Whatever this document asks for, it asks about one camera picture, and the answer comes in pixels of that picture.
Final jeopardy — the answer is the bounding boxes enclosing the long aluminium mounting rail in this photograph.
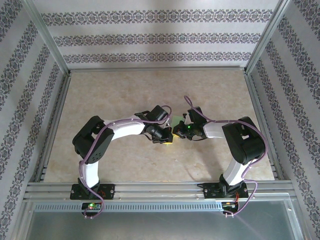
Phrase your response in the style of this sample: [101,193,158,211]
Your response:
[23,181,297,202]

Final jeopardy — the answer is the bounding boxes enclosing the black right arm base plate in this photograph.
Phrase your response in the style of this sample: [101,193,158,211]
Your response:
[202,182,250,200]

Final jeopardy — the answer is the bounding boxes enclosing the grey sheet metal panel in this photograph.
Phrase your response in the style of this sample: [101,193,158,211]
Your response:
[23,199,305,240]

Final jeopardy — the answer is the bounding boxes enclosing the light green square paper sheet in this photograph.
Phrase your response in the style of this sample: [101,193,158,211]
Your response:
[171,114,187,127]

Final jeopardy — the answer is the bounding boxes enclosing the aluminium rail along patterned wall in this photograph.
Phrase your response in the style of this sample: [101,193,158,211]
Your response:
[67,65,250,74]

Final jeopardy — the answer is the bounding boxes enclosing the circuit board with green light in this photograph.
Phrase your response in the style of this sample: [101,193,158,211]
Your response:
[81,202,103,211]

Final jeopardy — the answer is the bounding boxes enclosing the aluminium frame post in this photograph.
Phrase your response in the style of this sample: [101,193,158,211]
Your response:
[245,0,293,73]
[21,0,71,73]

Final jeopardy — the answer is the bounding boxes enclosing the aluminium table side rail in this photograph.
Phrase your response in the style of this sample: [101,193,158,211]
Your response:
[34,71,72,183]
[244,71,285,181]

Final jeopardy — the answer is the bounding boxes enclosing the grey slotted cable duct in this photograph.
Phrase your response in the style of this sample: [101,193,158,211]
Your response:
[33,202,224,213]

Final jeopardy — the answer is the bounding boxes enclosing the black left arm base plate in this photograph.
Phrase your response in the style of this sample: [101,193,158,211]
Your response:
[70,183,116,201]

